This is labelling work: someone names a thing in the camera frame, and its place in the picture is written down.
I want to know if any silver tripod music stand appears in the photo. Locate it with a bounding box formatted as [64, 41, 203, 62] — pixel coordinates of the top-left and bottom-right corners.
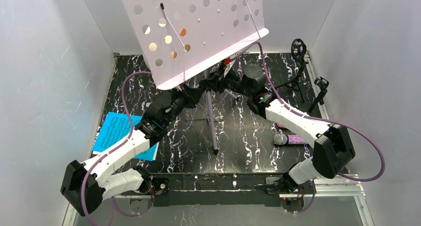
[116, 0, 270, 155]

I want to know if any pink microphone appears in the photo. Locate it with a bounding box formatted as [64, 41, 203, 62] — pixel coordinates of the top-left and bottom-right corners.
[277, 123, 287, 129]

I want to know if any blue sheet music page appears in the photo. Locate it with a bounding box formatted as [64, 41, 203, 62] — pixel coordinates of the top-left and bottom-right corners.
[92, 112, 159, 161]

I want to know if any blue mesh microphone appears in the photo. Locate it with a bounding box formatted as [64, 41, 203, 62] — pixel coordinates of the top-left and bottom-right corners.
[273, 134, 308, 146]

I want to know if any black tripod mic stand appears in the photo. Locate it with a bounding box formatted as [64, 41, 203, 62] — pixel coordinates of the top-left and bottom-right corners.
[275, 38, 308, 103]

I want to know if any black round-base mic stand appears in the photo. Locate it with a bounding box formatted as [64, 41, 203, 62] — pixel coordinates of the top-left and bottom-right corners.
[298, 77, 329, 114]

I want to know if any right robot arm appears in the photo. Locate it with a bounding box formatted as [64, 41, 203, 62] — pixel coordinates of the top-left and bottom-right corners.
[199, 64, 355, 192]

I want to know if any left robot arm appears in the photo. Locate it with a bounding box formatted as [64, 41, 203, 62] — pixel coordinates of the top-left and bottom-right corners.
[60, 84, 205, 216]

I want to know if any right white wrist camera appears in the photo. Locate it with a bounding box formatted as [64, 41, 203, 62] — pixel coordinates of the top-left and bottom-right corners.
[223, 57, 235, 77]

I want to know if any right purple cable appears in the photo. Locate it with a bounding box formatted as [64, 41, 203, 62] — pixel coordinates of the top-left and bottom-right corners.
[230, 41, 386, 215]

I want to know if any purple cable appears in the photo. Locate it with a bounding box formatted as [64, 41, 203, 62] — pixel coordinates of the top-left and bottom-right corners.
[230, 41, 386, 215]
[80, 71, 153, 226]

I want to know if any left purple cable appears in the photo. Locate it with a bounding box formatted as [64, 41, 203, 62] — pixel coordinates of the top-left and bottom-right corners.
[80, 71, 153, 226]

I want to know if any aluminium frame rail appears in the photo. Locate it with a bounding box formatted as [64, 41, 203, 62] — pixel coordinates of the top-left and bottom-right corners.
[62, 173, 374, 226]

